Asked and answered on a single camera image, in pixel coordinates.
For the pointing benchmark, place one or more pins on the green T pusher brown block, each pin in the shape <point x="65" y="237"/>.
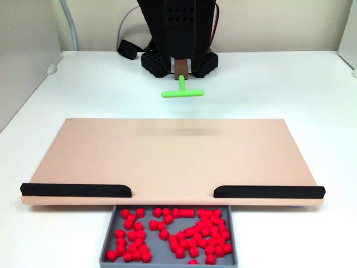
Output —
<point x="182" y="93"/>

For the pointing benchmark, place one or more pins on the black clamp block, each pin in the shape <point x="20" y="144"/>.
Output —
<point x="127" y="48"/>

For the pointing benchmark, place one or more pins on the small white foot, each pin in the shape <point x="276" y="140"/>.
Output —
<point x="52" y="69"/>
<point x="354" y="73"/>

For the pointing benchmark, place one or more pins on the peach flat board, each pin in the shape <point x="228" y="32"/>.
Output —
<point x="167" y="156"/>

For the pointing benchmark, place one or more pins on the grey shallow tray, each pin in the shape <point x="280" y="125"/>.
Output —
<point x="157" y="248"/>

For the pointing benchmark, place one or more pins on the black foam edge rail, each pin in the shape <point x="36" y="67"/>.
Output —
<point x="267" y="192"/>
<point x="75" y="190"/>

